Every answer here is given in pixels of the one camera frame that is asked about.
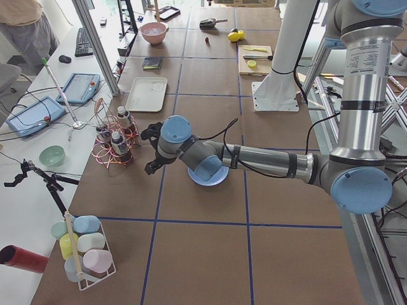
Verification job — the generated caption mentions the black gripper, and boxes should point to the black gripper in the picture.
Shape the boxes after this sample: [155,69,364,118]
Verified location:
[141,122,176,174]

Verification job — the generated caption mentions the blue plate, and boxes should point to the blue plate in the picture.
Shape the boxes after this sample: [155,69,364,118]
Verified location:
[187,165,229,187]

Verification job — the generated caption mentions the drink bottle bottom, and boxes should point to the drink bottle bottom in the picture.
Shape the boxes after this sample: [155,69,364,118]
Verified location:
[111,132,133,163]

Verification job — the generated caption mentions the drink bottle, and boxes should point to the drink bottle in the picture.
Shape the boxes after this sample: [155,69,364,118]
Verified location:
[95,125,111,144]
[117,106,132,134]
[111,132,133,163]

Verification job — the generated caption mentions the drink bottle left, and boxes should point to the drink bottle left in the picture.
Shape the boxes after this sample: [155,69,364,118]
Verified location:
[117,106,132,134]

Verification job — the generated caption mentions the drink bottle right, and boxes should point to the drink bottle right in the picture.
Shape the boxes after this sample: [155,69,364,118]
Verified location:
[95,125,111,144]

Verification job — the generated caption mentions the cream bear tray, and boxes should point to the cream bear tray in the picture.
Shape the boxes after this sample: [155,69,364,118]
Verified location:
[125,77,167,112]

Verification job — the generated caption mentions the blue plastic cup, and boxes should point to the blue plastic cup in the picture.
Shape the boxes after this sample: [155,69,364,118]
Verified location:
[73,215,100,234]

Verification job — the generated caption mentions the white plastic cup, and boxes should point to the white plastic cup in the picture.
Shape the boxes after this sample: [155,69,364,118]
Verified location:
[77,232,106,253]

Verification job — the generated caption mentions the green bowl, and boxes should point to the green bowl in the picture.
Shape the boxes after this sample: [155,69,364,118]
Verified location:
[39,146,66,167]

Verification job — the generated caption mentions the grey folded cloth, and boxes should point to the grey folded cloth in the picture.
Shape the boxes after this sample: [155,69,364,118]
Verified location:
[142,57,163,71]

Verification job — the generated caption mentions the blue teach pendant far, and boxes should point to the blue teach pendant far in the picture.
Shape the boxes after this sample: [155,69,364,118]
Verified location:
[62,72,100,105]

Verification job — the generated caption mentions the blue teach pendant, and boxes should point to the blue teach pendant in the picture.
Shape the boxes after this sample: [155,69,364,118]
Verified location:
[62,72,100,105]
[6,96,66,137]

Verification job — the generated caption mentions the pink plastic cup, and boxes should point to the pink plastic cup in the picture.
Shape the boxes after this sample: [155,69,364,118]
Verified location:
[83,249,113,273]

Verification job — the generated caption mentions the green plastic cup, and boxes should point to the green plastic cup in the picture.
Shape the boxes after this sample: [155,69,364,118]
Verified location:
[51,220,68,240]

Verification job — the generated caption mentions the yellow plastic cup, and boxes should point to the yellow plastic cup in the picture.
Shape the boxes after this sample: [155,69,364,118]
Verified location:
[59,233,72,261]

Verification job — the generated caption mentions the clear plastic cup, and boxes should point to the clear plastic cup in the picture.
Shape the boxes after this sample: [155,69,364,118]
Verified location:
[64,255,80,283]

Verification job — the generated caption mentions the blue teach pendant near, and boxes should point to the blue teach pendant near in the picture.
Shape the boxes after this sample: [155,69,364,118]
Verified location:
[6,96,66,137]

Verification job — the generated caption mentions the pink ice bowl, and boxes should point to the pink ice bowl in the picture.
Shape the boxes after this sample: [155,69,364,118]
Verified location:
[140,22,169,44]

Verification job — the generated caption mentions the black keyboard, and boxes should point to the black keyboard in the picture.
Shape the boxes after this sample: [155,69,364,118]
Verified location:
[74,28,93,57]

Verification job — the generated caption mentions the wooden cutting board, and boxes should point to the wooden cutting board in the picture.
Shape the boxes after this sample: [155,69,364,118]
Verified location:
[238,44,273,76]

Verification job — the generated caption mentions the black computer mouse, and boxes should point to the black computer mouse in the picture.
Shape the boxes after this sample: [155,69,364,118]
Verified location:
[59,55,72,64]

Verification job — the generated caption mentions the lemon half slice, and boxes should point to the lemon half slice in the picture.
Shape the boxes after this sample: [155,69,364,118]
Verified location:
[247,60,257,69]

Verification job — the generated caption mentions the steel rod black cap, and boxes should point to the steel rod black cap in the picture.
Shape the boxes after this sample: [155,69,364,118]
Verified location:
[242,55,273,60]

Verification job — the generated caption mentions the yellow lemon lower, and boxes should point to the yellow lemon lower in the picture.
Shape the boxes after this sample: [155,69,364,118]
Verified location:
[228,32,240,43]

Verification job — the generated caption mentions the yellow lemon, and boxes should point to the yellow lemon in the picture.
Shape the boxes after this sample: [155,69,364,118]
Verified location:
[228,32,240,43]
[238,30,245,40]

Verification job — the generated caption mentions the steel ice scoop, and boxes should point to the steel ice scoop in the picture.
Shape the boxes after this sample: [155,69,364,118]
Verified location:
[199,18,228,29]

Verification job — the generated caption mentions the yellow lemon upper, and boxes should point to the yellow lemon upper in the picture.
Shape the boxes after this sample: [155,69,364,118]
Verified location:
[238,30,245,40]

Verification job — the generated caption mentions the yellow plastic knife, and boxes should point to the yellow plastic knife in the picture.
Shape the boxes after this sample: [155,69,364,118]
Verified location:
[243,47,269,53]

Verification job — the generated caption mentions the red cylinder tube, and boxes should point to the red cylinder tube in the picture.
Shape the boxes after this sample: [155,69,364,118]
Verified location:
[1,245,48,273]

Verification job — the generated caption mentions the copper wire bottle rack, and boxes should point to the copper wire bottle rack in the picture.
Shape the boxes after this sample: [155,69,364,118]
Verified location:
[92,98,140,168]

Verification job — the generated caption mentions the black camera tripod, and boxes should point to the black camera tripod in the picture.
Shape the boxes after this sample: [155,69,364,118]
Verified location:
[3,159,80,219]

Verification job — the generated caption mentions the white wire cup rack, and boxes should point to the white wire cup rack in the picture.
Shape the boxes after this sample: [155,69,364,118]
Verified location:
[59,212,116,291]

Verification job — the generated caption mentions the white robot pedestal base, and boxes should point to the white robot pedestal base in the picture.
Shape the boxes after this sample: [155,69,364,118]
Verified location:
[252,0,319,112]

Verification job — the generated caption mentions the aluminium frame post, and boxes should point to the aluminium frame post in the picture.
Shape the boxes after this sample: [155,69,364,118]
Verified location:
[72,0,120,97]

